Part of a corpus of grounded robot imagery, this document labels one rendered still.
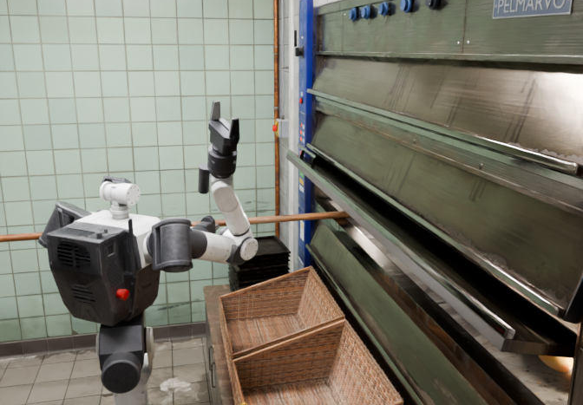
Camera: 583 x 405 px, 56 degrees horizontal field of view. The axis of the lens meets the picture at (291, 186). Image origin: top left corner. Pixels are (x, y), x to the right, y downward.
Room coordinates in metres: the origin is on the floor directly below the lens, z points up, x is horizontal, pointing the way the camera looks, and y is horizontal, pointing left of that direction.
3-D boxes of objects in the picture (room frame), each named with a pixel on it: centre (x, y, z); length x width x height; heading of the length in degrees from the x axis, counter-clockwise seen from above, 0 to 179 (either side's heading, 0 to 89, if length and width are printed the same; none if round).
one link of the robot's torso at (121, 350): (1.57, 0.54, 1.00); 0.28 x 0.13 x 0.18; 12
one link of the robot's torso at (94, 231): (1.60, 0.57, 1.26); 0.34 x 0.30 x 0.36; 67
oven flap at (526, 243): (1.76, -0.32, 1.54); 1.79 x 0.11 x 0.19; 13
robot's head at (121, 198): (1.66, 0.54, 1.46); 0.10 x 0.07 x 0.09; 67
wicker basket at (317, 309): (2.26, 0.07, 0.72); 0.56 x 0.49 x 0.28; 12
